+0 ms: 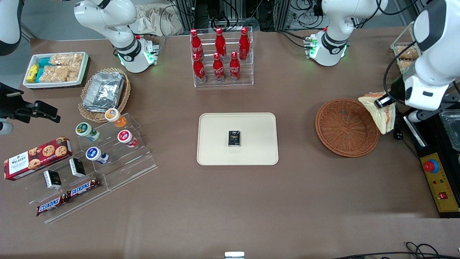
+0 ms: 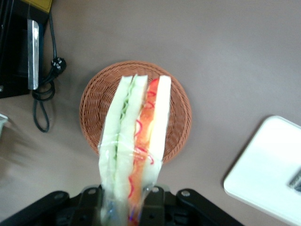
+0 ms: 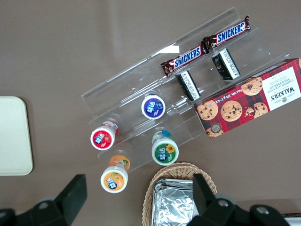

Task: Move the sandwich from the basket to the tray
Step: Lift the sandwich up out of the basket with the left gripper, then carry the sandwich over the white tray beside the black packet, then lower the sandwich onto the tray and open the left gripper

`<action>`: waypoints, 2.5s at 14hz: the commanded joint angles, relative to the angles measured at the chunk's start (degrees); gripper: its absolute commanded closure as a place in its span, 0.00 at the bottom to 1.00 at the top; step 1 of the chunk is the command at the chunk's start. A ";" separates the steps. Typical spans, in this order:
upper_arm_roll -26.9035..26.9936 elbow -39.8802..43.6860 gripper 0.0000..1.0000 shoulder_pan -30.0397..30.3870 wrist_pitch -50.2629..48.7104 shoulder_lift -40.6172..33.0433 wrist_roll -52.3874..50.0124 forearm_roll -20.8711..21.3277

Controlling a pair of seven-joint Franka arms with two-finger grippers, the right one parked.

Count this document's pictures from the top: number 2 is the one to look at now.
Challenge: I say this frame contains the triangle sandwich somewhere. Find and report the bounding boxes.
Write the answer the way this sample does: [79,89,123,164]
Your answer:
[97,74,172,226]

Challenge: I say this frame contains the brown round wicker basket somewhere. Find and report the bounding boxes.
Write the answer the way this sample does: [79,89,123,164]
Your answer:
[79,60,193,165]

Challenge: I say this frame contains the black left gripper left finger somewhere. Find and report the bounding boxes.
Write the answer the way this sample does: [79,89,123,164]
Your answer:
[70,185,104,226]

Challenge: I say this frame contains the black machine yellow panel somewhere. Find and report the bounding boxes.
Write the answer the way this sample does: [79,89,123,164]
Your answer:
[0,0,54,99]

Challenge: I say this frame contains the black power cable with plug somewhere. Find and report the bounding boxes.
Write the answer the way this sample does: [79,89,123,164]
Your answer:
[32,13,67,133]

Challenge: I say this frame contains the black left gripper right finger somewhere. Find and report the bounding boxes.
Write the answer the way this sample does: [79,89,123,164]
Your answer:
[140,186,166,226]

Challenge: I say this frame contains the cream plastic tray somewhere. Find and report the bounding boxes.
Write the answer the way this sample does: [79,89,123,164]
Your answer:
[223,115,301,226]

